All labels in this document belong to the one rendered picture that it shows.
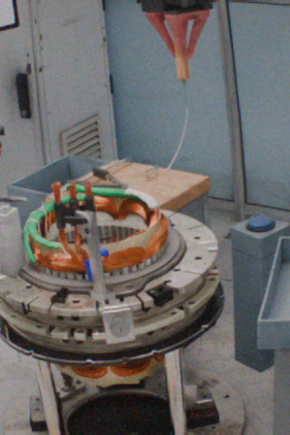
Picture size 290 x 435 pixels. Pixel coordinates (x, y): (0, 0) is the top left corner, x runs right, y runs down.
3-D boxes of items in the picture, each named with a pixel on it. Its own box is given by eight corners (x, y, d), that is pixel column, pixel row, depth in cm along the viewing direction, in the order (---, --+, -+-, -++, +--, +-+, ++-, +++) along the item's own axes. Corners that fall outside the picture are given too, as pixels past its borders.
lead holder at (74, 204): (54, 228, 114) (50, 202, 112) (77, 216, 117) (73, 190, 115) (78, 235, 111) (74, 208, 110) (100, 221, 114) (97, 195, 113)
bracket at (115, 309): (104, 337, 117) (99, 302, 115) (132, 333, 118) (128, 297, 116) (107, 344, 116) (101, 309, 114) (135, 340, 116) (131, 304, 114)
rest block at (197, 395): (185, 412, 138) (183, 386, 136) (179, 394, 143) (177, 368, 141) (213, 407, 138) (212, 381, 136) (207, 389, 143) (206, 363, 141)
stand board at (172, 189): (46, 210, 159) (45, 197, 159) (117, 172, 173) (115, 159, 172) (141, 232, 148) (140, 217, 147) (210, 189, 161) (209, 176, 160)
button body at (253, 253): (260, 373, 153) (259, 239, 143) (234, 360, 158) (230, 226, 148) (289, 356, 157) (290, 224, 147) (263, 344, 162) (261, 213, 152)
